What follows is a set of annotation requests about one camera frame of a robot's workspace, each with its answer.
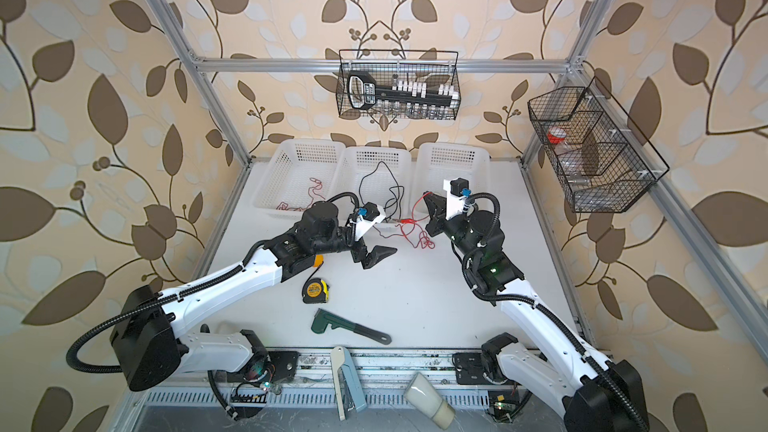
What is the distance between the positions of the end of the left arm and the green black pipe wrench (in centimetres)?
24

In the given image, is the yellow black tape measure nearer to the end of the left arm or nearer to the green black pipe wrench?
the green black pipe wrench

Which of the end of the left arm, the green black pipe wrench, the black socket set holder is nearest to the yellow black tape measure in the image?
the green black pipe wrench

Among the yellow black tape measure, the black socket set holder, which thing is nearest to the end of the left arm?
the yellow black tape measure

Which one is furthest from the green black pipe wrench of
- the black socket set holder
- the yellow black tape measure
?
the black socket set holder

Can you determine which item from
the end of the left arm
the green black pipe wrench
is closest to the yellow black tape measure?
the green black pipe wrench

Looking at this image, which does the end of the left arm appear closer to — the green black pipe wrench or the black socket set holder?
the green black pipe wrench

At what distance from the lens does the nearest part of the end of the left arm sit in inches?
23.4

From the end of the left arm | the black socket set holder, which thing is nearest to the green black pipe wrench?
the end of the left arm

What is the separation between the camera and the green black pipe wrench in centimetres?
80

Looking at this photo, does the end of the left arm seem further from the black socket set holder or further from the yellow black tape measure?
the black socket set holder

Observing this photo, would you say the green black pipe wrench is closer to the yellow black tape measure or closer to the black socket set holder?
the yellow black tape measure
